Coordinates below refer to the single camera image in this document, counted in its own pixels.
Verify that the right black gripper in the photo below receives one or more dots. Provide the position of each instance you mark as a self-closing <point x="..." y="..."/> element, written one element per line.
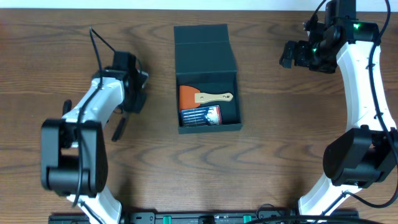
<point x="301" y="46"/>

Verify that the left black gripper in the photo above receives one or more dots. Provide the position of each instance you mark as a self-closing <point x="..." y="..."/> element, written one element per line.
<point x="137" y="101"/>

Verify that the small claw hammer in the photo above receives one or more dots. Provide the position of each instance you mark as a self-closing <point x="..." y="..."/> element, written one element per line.
<point x="120" y="128"/>

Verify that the orange scraper wooden handle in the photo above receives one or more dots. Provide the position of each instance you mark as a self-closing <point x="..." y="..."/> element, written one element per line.
<point x="191" y="97"/>

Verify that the blue precision screwdriver set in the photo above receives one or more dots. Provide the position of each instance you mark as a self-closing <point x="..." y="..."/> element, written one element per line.
<point x="204" y="116"/>

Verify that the dark green lidded box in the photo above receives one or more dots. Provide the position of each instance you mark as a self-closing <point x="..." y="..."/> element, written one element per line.
<point x="204" y="60"/>

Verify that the black yellow screwdriver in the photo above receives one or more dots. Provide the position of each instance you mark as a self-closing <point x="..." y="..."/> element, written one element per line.
<point x="67" y="107"/>

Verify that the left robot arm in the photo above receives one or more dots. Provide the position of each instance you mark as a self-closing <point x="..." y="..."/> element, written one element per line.
<point x="74" y="163"/>

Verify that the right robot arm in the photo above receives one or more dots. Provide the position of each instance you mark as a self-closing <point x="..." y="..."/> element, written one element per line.
<point x="367" y="152"/>

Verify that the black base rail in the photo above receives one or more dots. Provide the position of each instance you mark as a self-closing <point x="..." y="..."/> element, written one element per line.
<point x="174" y="218"/>

